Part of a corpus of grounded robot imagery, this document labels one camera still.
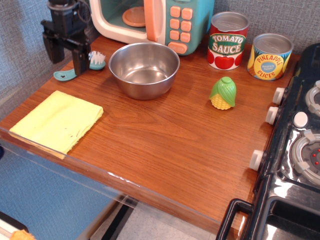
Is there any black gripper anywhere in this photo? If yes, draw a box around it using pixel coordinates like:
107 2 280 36
41 4 91 76

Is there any teal dish brush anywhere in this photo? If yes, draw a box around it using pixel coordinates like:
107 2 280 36
53 50 106 82

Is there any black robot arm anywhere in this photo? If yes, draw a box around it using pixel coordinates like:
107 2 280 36
41 0 91 76

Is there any white stove knob bottom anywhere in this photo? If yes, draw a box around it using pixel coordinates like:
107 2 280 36
249 149 264 171

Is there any white stove knob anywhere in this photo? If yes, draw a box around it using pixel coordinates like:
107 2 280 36
272 87 286 105
249 149 264 171
265 106 279 125

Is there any yellow folded cloth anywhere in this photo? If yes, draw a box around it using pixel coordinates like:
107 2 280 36
9 90 104 159

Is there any orange microwave plate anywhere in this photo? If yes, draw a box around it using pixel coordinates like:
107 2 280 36
122 6 146 28

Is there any stainless steel bowl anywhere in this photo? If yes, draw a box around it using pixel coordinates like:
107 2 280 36
108 42 180 100

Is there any toy microwave oven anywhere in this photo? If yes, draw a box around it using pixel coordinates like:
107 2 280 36
89 0 215 56

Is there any toy corn cob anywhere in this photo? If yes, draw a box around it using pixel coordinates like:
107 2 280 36
209 76 237 110

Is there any tomato sauce can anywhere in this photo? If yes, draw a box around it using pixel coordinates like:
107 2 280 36
207 11 249 71

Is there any pineapple slices can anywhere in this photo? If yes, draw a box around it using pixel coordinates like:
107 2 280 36
247 33 294 81

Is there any clear acrylic table guard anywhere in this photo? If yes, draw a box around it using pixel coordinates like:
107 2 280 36
0 127 249 234

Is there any white stove knob middle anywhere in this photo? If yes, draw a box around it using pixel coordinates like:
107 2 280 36
265 106 279 125

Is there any white stove knob top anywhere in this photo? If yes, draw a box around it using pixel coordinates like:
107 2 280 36
272 87 286 105

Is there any white round stove button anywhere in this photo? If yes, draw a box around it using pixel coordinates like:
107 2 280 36
293 111 308 128

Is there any grey stove burner back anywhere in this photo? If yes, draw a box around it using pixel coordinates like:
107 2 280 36
305 80 320 117

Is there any grey stove burner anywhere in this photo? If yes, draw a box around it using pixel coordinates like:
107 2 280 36
305 80 320 117
290 129 320 186

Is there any grey stove burner front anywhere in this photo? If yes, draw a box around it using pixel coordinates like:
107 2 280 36
290 129 320 186

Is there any black toy stove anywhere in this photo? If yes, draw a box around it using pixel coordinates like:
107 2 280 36
216 43 320 240

